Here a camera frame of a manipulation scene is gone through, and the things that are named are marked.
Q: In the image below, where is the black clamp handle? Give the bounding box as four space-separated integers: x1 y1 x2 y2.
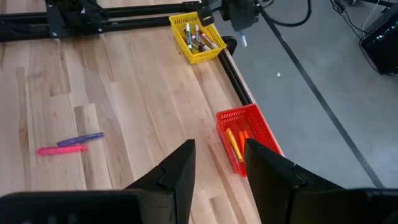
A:
221 35 238 56

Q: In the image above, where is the red Expo marker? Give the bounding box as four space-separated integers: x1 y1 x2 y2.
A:
198 29 220 50

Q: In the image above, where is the pink highlighter marker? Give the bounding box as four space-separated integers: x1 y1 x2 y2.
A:
35 144 88 156

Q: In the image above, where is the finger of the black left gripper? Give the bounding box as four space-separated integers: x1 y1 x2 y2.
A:
197 6 216 27

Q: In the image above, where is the yellow-orange highlighter marker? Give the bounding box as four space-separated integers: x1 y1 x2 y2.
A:
225 128 244 163

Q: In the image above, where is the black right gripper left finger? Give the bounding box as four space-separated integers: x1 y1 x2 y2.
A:
0 139 197 224

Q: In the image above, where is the black electronics box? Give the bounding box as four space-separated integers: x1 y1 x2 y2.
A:
360 11 398 76

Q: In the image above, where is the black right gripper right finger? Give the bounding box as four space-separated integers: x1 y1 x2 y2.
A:
244 138 398 224

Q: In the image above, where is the yellow plastic basket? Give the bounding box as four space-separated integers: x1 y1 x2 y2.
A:
169 11 227 65

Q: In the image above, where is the red plastic basket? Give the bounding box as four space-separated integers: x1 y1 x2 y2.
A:
215 103 284 178

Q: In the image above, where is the maroon Expo marker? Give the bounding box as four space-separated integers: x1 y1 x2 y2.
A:
189 33 212 52

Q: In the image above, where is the slim purple pen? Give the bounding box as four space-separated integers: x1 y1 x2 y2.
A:
57 132 105 147

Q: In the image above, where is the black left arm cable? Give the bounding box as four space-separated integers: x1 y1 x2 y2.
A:
259 0 313 28

